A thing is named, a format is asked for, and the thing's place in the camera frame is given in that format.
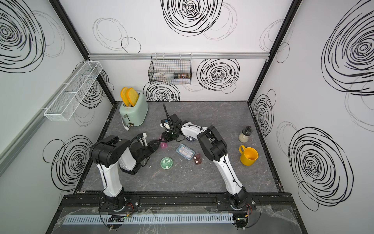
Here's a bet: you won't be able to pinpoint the white slotted cable duct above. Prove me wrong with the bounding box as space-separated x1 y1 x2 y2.
62 214 234 225

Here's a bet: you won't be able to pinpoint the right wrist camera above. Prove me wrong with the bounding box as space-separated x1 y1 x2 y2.
160 119 171 131

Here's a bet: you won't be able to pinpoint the white wire shelf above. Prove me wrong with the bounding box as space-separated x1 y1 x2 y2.
44 61 103 121

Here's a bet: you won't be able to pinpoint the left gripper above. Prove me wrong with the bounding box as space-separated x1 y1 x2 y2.
137 140 161 164

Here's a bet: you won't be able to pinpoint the green round pillbox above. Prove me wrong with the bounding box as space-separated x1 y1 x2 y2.
160 157 173 170

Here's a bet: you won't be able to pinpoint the yellow mug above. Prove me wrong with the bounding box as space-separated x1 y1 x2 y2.
239 145 259 166

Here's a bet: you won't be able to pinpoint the spice jars in basket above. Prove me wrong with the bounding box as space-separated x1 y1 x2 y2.
173 73 191 79

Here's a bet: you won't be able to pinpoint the glass bottle black cap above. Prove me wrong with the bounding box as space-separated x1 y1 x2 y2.
238 126 252 143

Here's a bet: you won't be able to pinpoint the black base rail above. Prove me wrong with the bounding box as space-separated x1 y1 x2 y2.
59 192 294 212

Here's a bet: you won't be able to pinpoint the mint green toaster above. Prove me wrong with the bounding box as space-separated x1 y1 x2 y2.
119 92 149 130

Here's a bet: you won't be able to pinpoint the aluminium wall rail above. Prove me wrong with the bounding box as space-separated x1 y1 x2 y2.
88 52 270 60

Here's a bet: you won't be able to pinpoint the blue rectangular pillbox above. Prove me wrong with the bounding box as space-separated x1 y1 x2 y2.
176 144 196 160

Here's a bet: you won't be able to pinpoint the toast slice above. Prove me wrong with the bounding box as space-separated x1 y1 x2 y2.
126 88 139 106
120 87 131 107

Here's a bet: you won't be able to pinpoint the dark red pillbox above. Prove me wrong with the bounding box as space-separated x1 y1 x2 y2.
193 154 202 165

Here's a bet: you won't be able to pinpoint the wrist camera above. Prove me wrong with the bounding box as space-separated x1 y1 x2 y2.
137 133 148 147
160 119 171 131

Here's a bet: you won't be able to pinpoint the pink pillbox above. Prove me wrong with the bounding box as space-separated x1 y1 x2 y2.
160 138 168 149

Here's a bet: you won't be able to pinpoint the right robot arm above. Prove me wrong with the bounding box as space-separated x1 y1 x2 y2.
160 114 248 210

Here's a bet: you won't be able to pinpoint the right toast slice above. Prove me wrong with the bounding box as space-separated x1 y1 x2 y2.
126 88 139 106

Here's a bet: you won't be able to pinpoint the black wire basket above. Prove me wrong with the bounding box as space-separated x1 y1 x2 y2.
148 58 192 85

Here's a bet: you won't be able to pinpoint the left toast slice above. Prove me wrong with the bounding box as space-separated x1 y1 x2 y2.
120 87 131 107

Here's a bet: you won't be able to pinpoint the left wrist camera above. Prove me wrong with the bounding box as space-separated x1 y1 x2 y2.
137 133 148 147

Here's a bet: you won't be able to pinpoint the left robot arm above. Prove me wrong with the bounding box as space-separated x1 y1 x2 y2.
90 134 162 211

